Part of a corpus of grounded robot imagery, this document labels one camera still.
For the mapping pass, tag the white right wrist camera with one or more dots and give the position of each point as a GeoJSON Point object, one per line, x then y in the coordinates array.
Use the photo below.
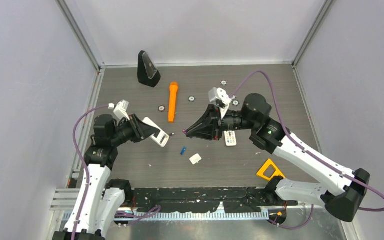
{"type": "Point", "coordinates": [221, 99]}

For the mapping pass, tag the black wedge stand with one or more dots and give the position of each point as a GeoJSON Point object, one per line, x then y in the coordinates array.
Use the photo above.
{"type": "Point", "coordinates": [147, 73]}

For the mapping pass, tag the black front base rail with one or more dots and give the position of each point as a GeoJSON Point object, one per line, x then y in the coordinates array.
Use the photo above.
{"type": "Point", "coordinates": [200, 200]}

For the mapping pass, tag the white battery cover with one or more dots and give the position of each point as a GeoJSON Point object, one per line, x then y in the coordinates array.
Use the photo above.
{"type": "Point", "coordinates": [196, 158]}

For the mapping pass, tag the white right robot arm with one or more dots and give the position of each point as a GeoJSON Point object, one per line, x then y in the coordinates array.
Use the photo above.
{"type": "Point", "coordinates": [337, 189]}

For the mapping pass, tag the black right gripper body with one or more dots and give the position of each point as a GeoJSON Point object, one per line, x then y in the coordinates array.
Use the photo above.
{"type": "Point", "coordinates": [223, 123]}

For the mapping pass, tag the poker chip far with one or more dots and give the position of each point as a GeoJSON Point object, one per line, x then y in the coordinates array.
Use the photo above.
{"type": "Point", "coordinates": [223, 83]}

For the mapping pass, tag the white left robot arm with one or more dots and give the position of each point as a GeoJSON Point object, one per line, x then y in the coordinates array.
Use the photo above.
{"type": "Point", "coordinates": [99, 197]}

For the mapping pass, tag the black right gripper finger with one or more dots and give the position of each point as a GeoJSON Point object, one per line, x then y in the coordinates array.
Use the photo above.
{"type": "Point", "coordinates": [205, 130]}
{"type": "Point", "coordinates": [210, 118]}

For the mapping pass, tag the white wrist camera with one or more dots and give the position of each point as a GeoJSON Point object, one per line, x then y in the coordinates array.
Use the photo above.
{"type": "Point", "coordinates": [221, 99]}
{"type": "Point", "coordinates": [120, 109]}

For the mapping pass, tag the poker chip right lower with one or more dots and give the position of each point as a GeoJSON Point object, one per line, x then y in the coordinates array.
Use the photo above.
{"type": "Point", "coordinates": [235, 103]}

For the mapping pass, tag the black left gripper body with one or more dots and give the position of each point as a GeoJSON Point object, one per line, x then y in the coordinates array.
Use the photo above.
{"type": "Point", "coordinates": [132, 131]}

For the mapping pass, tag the red white remote control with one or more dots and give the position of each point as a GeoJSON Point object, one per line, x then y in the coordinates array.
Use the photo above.
{"type": "Point", "coordinates": [160, 137]}

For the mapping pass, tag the yellow triangular frame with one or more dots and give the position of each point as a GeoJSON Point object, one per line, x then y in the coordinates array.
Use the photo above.
{"type": "Point", "coordinates": [269, 170]}

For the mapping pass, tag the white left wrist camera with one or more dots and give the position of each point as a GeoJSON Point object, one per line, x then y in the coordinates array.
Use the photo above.
{"type": "Point", "coordinates": [120, 109]}

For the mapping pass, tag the blue battery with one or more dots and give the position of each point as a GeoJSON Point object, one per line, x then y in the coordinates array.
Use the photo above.
{"type": "Point", "coordinates": [183, 150]}

